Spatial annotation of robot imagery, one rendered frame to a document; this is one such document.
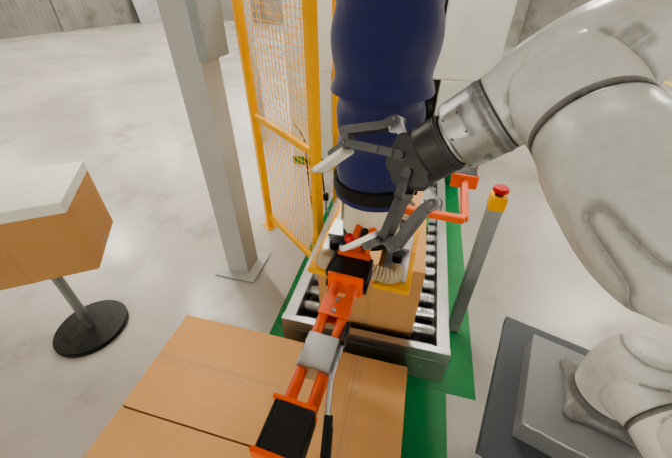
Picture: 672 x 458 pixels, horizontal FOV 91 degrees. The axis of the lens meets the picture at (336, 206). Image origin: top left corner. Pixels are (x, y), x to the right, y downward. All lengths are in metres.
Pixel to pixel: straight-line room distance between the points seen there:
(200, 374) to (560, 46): 1.46
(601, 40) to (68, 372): 2.55
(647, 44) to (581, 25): 0.05
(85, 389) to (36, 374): 0.33
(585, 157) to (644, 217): 0.06
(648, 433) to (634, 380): 0.10
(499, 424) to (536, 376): 0.18
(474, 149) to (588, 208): 0.15
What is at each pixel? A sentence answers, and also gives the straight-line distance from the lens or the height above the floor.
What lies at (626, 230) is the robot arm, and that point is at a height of 1.69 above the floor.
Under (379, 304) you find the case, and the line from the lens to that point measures 1.39.
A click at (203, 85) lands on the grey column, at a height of 1.36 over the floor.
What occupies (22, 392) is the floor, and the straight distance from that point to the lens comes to 2.61.
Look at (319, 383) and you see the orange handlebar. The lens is 0.64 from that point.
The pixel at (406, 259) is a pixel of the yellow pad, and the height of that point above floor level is 1.14.
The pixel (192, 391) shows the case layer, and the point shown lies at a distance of 1.51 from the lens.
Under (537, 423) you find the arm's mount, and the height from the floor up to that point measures 0.84.
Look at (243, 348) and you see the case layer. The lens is 1.54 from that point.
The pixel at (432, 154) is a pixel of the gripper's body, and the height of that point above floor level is 1.65.
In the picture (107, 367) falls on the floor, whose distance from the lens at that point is 2.44.
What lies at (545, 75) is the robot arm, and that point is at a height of 1.75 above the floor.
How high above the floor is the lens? 1.82
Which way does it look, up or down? 36 degrees down
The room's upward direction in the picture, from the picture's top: straight up
